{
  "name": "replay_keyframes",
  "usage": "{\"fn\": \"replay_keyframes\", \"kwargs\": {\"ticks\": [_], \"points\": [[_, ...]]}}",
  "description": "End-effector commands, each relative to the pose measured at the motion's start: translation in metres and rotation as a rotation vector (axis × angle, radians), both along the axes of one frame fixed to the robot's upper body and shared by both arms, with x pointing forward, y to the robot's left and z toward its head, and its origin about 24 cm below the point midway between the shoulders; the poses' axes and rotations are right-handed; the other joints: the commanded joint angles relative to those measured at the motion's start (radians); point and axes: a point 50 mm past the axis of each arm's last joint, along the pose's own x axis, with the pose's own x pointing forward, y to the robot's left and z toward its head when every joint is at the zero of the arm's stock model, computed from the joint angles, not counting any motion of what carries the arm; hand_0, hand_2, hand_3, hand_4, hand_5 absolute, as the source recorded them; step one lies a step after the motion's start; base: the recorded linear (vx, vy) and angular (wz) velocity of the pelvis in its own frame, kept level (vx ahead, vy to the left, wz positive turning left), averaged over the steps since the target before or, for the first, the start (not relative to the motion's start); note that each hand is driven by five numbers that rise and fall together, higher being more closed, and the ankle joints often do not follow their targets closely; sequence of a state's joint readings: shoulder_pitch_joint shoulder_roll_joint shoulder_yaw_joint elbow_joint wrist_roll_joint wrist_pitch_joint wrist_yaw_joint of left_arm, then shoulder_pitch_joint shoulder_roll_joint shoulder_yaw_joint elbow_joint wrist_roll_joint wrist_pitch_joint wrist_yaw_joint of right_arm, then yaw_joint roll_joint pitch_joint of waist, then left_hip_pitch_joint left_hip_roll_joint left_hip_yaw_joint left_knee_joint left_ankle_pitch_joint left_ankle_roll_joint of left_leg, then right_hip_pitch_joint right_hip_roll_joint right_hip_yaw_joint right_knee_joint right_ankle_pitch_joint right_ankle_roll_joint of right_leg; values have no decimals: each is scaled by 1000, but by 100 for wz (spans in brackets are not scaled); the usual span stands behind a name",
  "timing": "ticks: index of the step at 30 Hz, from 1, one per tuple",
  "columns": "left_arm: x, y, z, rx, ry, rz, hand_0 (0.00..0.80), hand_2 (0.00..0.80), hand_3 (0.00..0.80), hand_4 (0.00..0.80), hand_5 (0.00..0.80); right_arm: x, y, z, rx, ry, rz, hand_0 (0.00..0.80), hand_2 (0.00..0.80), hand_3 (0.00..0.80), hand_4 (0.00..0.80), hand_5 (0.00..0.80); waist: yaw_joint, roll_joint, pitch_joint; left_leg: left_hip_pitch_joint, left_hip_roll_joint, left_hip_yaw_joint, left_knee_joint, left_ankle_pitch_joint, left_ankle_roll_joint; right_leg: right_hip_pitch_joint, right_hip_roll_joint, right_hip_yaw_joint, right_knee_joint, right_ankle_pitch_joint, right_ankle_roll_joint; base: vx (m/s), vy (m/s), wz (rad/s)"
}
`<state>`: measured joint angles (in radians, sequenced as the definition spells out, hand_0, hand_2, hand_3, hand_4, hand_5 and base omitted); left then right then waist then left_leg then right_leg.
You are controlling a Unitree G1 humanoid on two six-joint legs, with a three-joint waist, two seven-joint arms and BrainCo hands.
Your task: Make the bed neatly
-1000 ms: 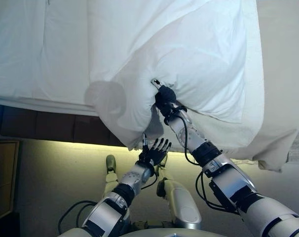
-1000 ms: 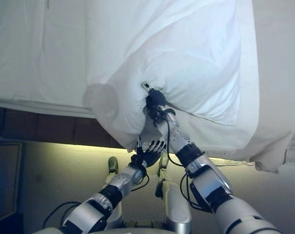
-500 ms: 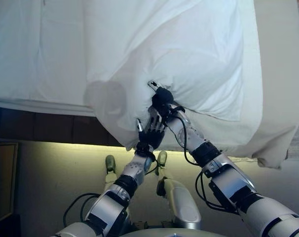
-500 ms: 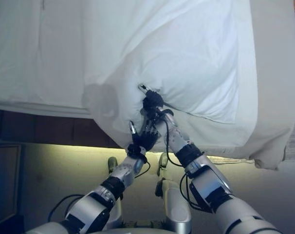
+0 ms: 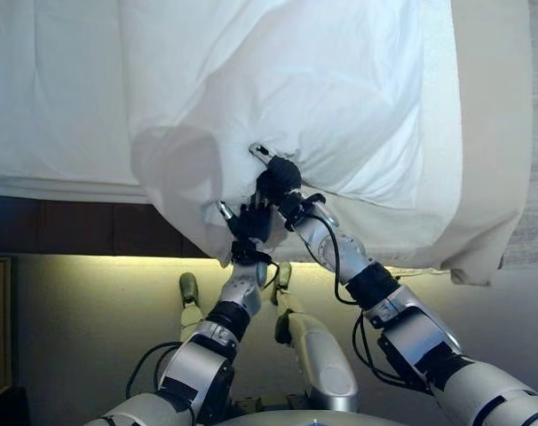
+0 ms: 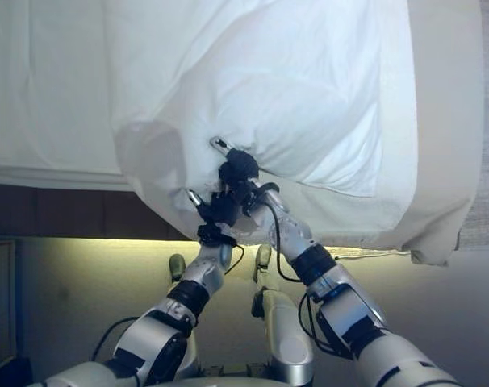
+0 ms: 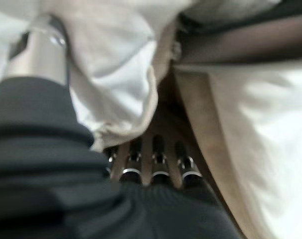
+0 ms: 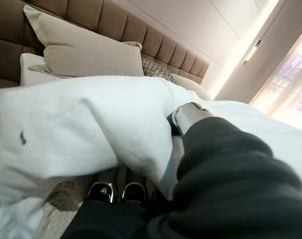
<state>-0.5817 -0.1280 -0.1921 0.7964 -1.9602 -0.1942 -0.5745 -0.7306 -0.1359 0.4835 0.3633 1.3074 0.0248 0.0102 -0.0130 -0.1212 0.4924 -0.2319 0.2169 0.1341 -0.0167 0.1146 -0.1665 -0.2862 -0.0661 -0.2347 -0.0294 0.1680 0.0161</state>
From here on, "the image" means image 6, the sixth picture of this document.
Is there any right silver robot leg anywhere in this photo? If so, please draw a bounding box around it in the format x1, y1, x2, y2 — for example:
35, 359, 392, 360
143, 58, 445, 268
250, 243, 315, 378

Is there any white sheeted mattress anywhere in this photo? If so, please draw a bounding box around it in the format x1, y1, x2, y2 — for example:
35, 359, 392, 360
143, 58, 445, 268
0, 0, 127, 185

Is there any left silver robot leg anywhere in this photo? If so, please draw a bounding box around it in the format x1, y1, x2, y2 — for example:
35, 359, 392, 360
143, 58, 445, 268
169, 253, 201, 307

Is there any silver robot leg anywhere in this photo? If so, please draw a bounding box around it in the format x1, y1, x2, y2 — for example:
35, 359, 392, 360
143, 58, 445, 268
169, 253, 201, 307
250, 243, 315, 378

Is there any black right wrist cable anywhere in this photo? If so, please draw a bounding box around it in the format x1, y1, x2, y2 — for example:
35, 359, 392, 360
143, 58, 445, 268
267, 203, 353, 360

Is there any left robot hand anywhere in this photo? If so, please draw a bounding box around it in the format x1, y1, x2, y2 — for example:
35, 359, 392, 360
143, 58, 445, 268
186, 188, 238, 230

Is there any silver robot torso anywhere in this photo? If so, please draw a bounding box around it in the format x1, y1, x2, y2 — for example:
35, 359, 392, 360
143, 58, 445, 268
163, 362, 278, 387

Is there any brown upholstered bed frame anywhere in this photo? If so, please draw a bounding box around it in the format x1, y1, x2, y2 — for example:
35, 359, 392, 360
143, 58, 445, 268
0, 180, 203, 243

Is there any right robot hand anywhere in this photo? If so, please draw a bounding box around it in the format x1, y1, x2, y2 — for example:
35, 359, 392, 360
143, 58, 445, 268
210, 136, 262, 191

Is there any white duvet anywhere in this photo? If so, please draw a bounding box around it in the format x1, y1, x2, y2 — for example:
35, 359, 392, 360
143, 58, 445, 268
102, 0, 420, 245

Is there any beige bed runner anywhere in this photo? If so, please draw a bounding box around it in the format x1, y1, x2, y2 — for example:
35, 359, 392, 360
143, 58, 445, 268
320, 0, 484, 268

